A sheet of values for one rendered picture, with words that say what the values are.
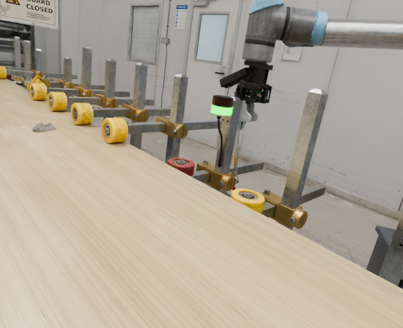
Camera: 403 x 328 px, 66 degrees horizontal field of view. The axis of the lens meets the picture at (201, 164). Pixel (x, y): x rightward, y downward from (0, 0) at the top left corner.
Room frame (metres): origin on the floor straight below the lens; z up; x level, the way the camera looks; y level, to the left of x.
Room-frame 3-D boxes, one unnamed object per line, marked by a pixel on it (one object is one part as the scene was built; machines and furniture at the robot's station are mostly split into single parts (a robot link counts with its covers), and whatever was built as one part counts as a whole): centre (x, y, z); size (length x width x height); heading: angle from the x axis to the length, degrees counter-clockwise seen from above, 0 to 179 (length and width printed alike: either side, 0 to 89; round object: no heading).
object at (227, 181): (0.94, -0.05, 0.85); 0.13 x 0.06 x 0.05; 46
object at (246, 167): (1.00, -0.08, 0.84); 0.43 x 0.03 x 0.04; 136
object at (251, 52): (0.99, -0.12, 1.23); 0.10 x 0.09 x 0.05; 136
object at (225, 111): (0.89, -0.03, 1.07); 0.06 x 0.06 x 0.02
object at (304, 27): (0.99, -0.23, 1.33); 0.12 x 0.12 x 0.09; 88
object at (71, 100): (1.49, 0.48, 0.95); 0.50 x 0.04 x 0.04; 136
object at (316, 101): (0.75, -0.25, 0.93); 0.03 x 0.03 x 0.48; 46
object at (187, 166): (0.85, 0.06, 0.85); 0.08 x 0.08 x 0.11
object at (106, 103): (1.46, 0.49, 0.95); 0.13 x 0.06 x 0.05; 46
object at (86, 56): (1.62, 0.65, 0.94); 0.03 x 0.03 x 0.48; 46
